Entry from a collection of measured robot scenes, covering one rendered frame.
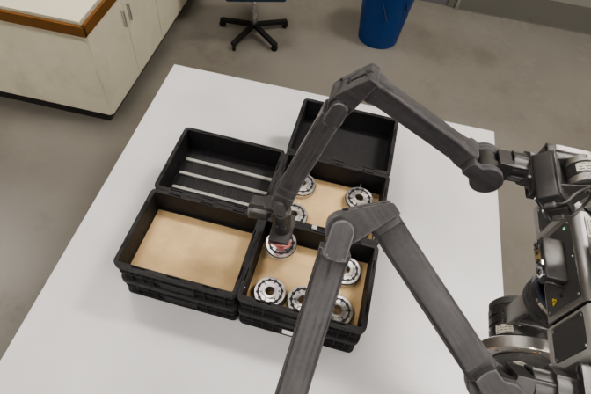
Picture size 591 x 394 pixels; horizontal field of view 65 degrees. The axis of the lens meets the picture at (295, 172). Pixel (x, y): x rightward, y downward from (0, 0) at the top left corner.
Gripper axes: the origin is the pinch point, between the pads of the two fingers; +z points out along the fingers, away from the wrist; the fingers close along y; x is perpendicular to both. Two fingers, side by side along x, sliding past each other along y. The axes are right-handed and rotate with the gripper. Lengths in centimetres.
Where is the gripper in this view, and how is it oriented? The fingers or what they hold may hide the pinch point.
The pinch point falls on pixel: (282, 241)
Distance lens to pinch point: 153.2
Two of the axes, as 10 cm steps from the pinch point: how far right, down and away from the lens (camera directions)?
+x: 9.7, 1.9, -1.2
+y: -2.3, 7.8, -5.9
